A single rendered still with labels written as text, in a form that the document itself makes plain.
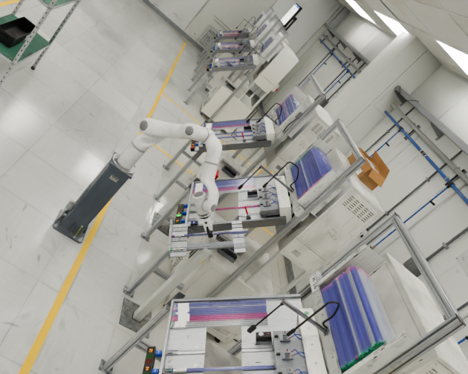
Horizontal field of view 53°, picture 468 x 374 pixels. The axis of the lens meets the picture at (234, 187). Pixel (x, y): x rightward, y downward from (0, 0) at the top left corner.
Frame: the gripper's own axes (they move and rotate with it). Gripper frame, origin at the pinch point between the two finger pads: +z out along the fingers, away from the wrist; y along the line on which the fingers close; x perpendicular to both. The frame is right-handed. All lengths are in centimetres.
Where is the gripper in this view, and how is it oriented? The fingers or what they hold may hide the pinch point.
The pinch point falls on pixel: (210, 234)
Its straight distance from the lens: 308.1
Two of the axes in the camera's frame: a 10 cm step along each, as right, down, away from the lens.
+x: -9.8, 2.1, 0.5
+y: -0.6, -5.1, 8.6
